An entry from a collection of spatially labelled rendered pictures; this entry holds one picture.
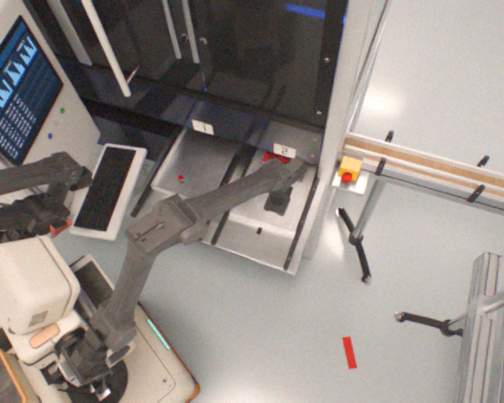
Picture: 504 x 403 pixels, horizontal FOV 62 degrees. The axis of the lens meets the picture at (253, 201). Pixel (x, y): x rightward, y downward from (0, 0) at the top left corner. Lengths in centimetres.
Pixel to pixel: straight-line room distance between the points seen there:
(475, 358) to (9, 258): 168
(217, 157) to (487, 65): 245
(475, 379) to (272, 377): 96
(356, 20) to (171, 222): 65
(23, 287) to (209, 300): 144
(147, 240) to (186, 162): 93
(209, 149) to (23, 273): 93
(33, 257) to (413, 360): 190
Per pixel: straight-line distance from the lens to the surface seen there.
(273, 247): 157
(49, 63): 173
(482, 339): 201
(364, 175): 175
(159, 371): 214
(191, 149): 182
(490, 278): 210
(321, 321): 241
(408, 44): 366
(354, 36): 115
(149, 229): 90
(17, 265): 119
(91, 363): 122
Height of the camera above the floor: 234
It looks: 62 degrees down
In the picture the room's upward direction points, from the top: 5 degrees counter-clockwise
